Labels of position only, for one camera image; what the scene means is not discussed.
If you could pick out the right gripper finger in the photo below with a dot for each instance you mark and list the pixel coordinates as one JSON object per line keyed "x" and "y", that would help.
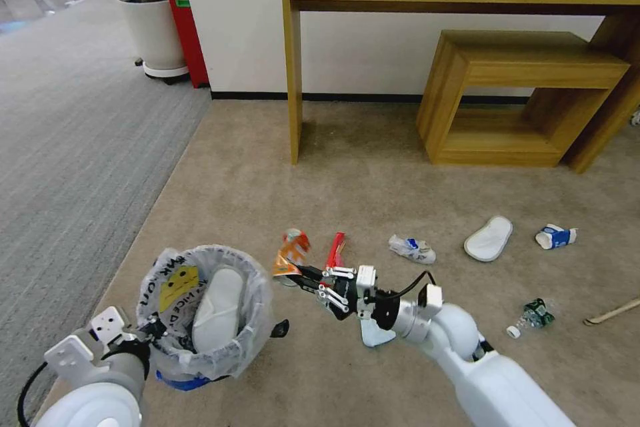
{"x": 320, "y": 273}
{"x": 327, "y": 294}

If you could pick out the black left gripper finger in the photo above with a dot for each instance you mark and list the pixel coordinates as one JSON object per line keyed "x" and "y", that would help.
{"x": 155, "y": 329}

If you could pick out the orange snack wrapper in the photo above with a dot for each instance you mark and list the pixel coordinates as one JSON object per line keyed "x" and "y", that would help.
{"x": 292, "y": 254}

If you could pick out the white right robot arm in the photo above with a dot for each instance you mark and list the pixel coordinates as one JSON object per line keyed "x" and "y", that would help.
{"x": 480, "y": 372}

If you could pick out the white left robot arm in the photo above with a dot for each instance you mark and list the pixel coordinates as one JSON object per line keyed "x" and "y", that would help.
{"x": 95, "y": 402}

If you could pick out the clear printed plastic bin liner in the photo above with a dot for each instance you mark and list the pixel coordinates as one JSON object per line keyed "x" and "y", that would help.
{"x": 165, "y": 292}

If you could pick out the small white floor object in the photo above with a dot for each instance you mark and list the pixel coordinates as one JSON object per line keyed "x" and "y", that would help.
{"x": 636, "y": 118}

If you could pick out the pale blue plastic scrap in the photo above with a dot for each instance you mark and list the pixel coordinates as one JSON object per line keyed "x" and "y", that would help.
{"x": 375, "y": 336}

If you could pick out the red plastic wrapper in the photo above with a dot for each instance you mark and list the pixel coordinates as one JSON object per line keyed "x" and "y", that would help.
{"x": 336, "y": 249}

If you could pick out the white slipper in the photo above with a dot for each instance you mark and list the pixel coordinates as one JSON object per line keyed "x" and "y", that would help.
{"x": 217, "y": 312}
{"x": 489, "y": 239}

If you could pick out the crumpled white blue wrapper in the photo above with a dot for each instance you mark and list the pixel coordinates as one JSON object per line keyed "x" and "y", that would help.
{"x": 412, "y": 248}

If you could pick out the crushed green label plastic bottle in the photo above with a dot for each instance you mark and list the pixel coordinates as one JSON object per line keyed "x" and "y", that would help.
{"x": 537, "y": 314}

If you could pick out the crushed blue white carton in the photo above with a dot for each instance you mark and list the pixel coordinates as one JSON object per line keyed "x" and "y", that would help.
{"x": 555, "y": 238}

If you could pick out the wooden open side table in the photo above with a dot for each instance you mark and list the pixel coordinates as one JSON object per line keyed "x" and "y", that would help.
{"x": 450, "y": 87}

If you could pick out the wooden stick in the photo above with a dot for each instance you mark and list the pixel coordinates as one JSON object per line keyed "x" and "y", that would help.
{"x": 612, "y": 313}

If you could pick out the white wheeled pot base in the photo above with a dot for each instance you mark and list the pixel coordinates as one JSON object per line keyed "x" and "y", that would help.
{"x": 165, "y": 71}

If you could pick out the red box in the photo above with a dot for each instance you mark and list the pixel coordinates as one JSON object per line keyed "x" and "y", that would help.
{"x": 190, "y": 31}

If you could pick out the white plant pot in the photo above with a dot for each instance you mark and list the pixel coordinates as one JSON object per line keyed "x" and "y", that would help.
{"x": 152, "y": 31}

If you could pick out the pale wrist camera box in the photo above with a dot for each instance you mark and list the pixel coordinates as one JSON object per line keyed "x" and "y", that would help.
{"x": 108, "y": 323}
{"x": 366, "y": 279}

